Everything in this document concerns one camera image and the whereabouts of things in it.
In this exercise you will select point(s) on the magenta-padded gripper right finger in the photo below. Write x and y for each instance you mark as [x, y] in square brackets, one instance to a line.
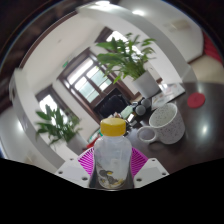
[151, 171]

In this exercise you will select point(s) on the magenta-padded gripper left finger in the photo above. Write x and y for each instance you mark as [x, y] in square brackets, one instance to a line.
[73, 171]

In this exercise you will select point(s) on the clear bottle with yellow cap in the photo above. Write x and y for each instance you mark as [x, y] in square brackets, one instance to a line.
[112, 156]

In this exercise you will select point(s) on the white speckled mug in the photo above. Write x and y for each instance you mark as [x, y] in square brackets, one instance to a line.
[168, 128]

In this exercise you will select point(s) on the potted plant in white pot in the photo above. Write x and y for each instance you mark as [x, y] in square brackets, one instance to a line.
[128, 63]
[56, 128]

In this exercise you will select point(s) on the grey foam microphone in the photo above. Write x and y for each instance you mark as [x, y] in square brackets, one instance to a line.
[146, 103]
[140, 110]

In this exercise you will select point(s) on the green booklet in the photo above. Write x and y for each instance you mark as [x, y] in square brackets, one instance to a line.
[127, 112]

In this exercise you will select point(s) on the dark wooden framed window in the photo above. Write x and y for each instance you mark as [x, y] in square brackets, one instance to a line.
[50, 103]
[111, 36]

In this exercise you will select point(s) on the printed paper leaflet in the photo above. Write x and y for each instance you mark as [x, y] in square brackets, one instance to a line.
[168, 95]

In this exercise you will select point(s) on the flat round red coaster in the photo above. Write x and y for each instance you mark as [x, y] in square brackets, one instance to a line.
[196, 100]

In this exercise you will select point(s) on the dark wooden double door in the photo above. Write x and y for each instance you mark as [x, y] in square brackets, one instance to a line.
[88, 81]

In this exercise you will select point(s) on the green exit sign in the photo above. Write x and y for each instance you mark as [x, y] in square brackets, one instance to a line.
[65, 63]

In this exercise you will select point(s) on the red carpeted staircase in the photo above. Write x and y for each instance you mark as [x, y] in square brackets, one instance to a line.
[213, 48]

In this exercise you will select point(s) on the glowing wall lamp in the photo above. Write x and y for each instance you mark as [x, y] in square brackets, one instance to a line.
[138, 12]

